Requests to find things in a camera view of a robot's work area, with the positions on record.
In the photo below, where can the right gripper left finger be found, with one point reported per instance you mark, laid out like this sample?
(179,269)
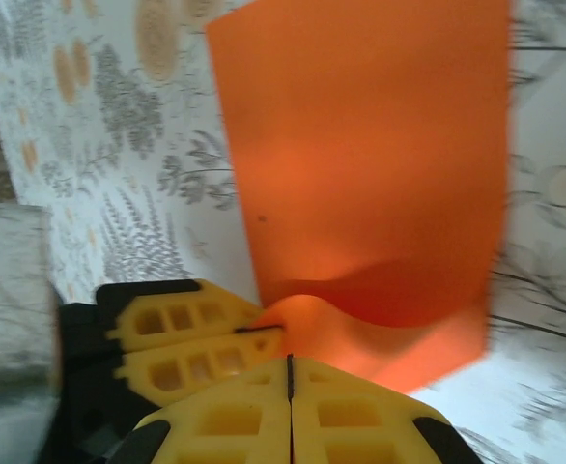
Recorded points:
(230,420)

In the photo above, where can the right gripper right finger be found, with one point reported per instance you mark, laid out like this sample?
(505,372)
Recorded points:
(360,420)

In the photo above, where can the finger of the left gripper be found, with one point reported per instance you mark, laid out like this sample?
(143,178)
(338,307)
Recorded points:
(191,367)
(191,304)

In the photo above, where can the floral patterned table cover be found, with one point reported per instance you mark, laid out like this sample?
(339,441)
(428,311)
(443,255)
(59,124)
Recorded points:
(119,145)

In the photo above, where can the orange square paper sheet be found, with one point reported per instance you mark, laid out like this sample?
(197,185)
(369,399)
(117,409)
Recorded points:
(360,145)

